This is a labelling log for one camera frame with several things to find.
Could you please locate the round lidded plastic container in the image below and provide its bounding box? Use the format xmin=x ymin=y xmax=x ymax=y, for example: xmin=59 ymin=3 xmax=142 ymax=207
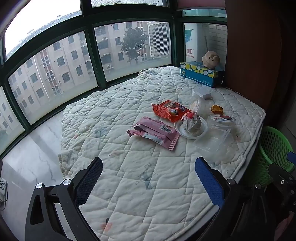
xmin=207 ymin=114 xmax=237 ymax=130

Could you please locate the white louvred outdoor unit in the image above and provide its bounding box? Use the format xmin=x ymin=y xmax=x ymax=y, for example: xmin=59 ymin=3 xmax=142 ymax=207
xmin=147 ymin=21 xmax=172 ymax=58

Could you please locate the clear cup with yellow lid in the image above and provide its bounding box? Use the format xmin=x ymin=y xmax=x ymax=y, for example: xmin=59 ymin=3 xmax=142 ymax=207
xmin=189 ymin=95 xmax=210 ymax=116

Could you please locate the white appliance with red print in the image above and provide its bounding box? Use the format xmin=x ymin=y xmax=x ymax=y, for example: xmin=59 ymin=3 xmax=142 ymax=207
xmin=184 ymin=23 xmax=205 ymax=61

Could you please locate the white quilted mat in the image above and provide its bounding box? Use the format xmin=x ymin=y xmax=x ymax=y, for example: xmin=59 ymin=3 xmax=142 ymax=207
xmin=58 ymin=65 xmax=266 ymax=241

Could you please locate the clear plastic box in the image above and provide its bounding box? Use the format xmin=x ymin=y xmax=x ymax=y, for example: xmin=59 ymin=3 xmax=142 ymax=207
xmin=193 ymin=128 xmax=234 ymax=158

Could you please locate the white wall charger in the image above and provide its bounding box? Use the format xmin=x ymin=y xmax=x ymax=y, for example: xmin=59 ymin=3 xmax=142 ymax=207
xmin=0 ymin=178 xmax=8 ymax=210

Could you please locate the white plastic plate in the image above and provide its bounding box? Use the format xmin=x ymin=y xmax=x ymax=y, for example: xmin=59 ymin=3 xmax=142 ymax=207
xmin=174 ymin=115 xmax=208 ymax=139

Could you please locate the orange snack bag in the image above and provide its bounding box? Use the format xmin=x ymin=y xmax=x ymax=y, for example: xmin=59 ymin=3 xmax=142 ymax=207
xmin=151 ymin=100 xmax=192 ymax=123

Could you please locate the white foam block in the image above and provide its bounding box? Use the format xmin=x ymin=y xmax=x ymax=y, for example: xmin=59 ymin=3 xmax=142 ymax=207
xmin=194 ymin=88 xmax=212 ymax=100

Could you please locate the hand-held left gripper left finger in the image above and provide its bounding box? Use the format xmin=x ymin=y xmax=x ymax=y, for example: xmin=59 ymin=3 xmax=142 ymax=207
xmin=25 ymin=157 xmax=103 ymax=241

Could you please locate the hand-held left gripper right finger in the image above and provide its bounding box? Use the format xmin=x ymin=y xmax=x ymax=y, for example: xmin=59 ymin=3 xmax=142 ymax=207
xmin=195 ymin=157 xmax=271 ymax=241

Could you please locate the beige apartment building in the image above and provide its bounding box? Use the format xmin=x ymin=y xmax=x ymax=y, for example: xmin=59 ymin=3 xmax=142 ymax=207
xmin=0 ymin=21 xmax=148 ymax=137

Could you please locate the green window frame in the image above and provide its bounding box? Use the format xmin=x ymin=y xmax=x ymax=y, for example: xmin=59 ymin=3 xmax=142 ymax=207
xmin=0 ymin=0 xmax=228 ymax=160

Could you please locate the green plastic basket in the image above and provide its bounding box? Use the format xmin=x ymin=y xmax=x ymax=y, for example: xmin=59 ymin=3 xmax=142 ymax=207
xmin=251 ymin=126 xmax=294 ymax=188

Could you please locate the blue spotted tissue box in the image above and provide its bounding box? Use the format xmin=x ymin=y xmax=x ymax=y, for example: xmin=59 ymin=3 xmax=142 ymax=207
xmin=180 ymin=61 xmax=225 ymax=88

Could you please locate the tree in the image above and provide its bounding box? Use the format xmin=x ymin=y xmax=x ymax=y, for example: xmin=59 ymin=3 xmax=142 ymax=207
xmin=121 ymin=27 xmax=149 ymax=64

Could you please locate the beige plush toy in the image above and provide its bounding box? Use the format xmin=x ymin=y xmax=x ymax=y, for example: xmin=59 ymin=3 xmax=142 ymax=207
xmin=202 ymin=50 xmax=221 ymax=69

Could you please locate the pink snack wrapper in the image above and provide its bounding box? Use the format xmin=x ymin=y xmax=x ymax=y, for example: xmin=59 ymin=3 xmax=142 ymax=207
xmin=126 ymin=116 xmax=180 ymax=151

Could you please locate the crumpled paper wrapper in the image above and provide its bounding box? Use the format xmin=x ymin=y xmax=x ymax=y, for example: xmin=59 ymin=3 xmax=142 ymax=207
xmin=181 ymin=111 xmax=202 ymax=135

